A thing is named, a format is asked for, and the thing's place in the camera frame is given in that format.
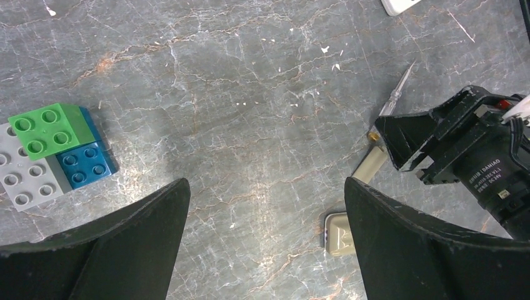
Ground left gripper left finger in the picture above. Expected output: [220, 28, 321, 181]
[1, 178, 191, 299]

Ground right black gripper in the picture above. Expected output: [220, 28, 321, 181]
[375, 86, 529, 241]

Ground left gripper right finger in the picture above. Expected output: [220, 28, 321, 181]
[344, 177, 529, 299]

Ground clear handle screwdriver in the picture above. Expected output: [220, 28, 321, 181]
[366, 61, 416, 144]

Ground beige battery cover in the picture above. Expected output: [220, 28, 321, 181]
[352, 146, 389, 184]

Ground white remote control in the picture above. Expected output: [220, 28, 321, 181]
[381, 0, 421, 17]

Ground green blue grey blocks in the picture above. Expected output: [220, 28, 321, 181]
[1, 103, 118, 211]

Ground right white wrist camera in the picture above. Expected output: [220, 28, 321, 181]
[502, 95, 530, 124]

